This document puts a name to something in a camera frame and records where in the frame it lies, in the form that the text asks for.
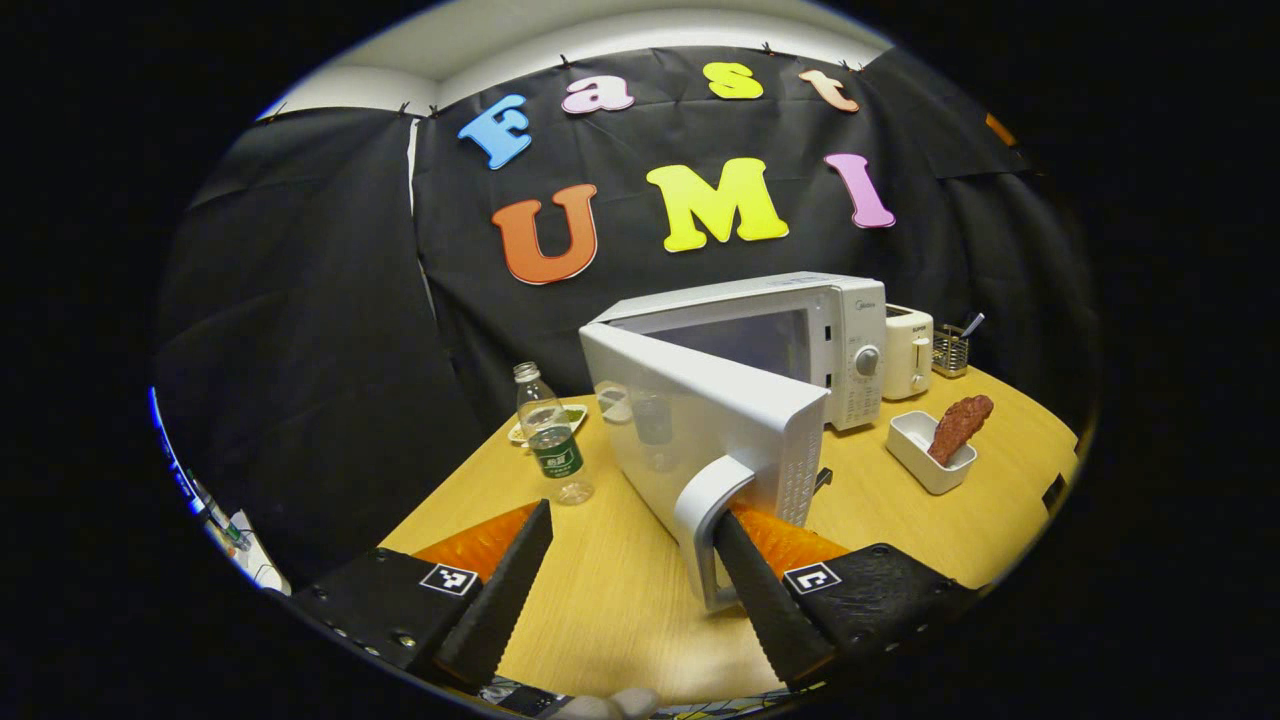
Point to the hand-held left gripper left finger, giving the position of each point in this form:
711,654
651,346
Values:
500,610

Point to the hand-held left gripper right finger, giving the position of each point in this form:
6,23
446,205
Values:
775,610

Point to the white microwave oven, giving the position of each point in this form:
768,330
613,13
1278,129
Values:
700,430

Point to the white rectangular dish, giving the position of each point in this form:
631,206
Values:
915,450

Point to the brown fried chicken piece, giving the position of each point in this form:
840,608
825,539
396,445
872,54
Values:
958,425

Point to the small plate with green food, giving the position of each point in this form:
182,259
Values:
575,415

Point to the clear plastic water bottle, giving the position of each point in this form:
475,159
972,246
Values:
555,450

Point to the white and blue clutter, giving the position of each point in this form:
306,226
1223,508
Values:
235,545

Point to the white toaster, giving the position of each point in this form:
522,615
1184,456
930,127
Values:
908,350

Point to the small black block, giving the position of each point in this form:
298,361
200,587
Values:
1053,492

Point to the black backdrop cloth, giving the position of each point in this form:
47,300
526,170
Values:
300,350

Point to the metal spoon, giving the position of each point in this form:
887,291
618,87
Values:
972,325

